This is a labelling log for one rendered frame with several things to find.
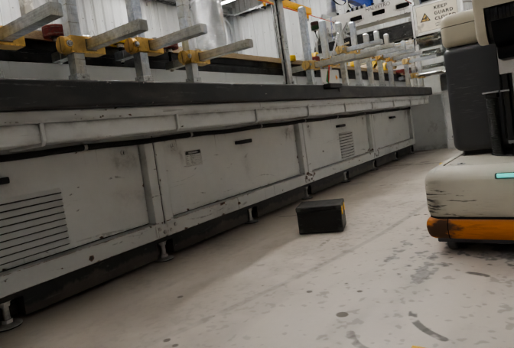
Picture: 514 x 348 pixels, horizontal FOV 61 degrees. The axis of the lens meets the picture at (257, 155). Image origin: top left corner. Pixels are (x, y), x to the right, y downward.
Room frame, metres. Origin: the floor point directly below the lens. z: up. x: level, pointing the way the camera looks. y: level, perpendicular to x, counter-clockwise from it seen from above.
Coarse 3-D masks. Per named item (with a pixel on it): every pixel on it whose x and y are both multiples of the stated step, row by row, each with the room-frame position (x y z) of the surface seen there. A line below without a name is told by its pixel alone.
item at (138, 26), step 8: (128, 24) 1.21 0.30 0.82; (136, 24) 1.19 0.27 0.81; (144, 24) 1.20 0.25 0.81; (104, 32) 1.27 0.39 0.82; (112, 32) 1.25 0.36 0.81; (120, 32) 1.23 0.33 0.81; (128, 32) 1.21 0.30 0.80; (136, 32) 1.21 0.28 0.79; (88, 40) 1.32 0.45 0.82; (96, 40) 1.29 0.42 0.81; (104, 40) 1.27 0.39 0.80; (112, 40) 1.25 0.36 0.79; (120, 40) 1.27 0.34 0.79; (88, 48) 1.32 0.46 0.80; (96, 48) 1.33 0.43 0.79; (56, 56) 1.42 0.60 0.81; (64, 56) 1.39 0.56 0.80
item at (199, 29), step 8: (200, 24) 1.39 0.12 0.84; (176, 32) 1.45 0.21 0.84; (184, 32) 1.43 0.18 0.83; (192, 32) 1.41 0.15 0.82; (200, 32) 1.39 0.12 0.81; (152, 40) 1.52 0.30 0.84; (160, 40) 1.49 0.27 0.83; (168, 40) 1.47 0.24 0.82; (176, 40) 1.45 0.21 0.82; (184, 40) 1.46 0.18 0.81; (152, 48) 1.52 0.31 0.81; (160, 48) 1.53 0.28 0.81; (120, 56) 1.62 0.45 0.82; (128, 56) 1.59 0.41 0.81
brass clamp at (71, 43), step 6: (60, 36) 1.28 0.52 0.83; (72, 36) 1.29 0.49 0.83; (78, 36) 1.30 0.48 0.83; (60, 42) 1.28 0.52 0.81; (66, 42) 1.27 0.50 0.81; (72, 42) 1.28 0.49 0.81; (78, 42) 1.30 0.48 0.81; (84, 42) 1.32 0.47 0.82; (60, 48) 1.28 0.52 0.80; (66, 48) 1.27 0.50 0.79; (72, 48) 1.28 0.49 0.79; (78, 48) 1.30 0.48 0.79; (84, 48) 1.32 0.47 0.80; (102, 48) 1.37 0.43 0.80; (66, 54) 1.31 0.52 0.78; (84, 54) 1.34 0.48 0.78; (90, 54) 1.35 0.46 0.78; (96, 54) 1.36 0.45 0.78; (102, 54) 1.37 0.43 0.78
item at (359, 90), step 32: (0, 96) 1.09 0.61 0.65; (32, 96) 1.15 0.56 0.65; (64, 96) 1.23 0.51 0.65; (96, 96) 1.31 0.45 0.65; (128, 96) 1.41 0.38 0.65; (160, 96) 1.52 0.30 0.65; (192, 96) 1.65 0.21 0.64; (224, 96) 1.81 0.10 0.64; (256, 96) 2.00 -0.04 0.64; (288, 96) 2.23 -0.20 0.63; (320, 96) 2.53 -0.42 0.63; (352, 96) 2.92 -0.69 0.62; (384, 96) 3.58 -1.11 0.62
